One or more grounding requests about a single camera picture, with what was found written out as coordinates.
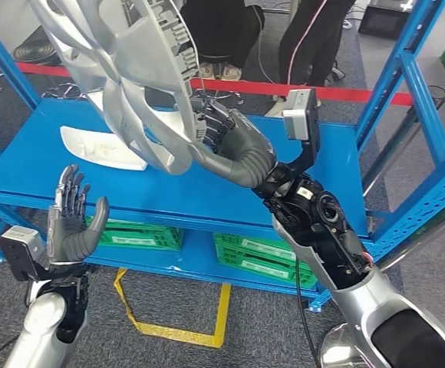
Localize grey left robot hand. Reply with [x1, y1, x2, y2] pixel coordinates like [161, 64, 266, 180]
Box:
[46, 163, 110, 265]

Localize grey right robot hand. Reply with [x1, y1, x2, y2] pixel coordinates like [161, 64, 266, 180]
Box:
[190, 96, 278, 189]

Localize silver plastic wheel hubcap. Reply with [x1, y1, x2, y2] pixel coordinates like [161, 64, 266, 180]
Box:
[29, 0, 208, 176]

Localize blue metal shelf rack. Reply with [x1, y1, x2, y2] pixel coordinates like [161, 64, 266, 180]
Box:
[0, 0, 445, 312]

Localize white curved plastic part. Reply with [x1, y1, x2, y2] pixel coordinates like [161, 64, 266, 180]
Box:
[60, 125, 148, 173]

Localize long red barrier belt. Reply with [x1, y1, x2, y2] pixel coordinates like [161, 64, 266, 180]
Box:
[0, 57, 413, 107]

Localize person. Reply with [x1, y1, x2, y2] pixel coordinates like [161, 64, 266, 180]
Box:
[264, 0, 357, 118]
[179, 0, 265, 82]

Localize yellow floor tape outline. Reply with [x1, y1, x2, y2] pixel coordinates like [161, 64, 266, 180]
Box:
[113, 268, 232, 350]

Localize black box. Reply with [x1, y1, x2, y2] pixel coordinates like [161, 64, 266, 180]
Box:
[357, 0, 415, 41]

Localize white desk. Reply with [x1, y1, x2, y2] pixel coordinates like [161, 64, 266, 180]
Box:
[0, 0, 51, 52]

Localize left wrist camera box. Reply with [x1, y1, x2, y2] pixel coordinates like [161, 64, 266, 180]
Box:
[0, 225, 47, 283]

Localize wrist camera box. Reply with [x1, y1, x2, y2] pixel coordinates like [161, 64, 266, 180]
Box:
[282, 87, 322, 176]
[0, 225, 47, 283]

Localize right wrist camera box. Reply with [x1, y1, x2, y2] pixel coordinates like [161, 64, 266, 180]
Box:
[282, 87, 322, 176]

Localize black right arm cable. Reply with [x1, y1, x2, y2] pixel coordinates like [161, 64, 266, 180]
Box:
[295, 258, 322, 368]

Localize chrome stanchion post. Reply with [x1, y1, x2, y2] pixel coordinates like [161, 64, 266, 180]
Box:
[317, 322, 371, 368]
[362, 84, 445, 198]

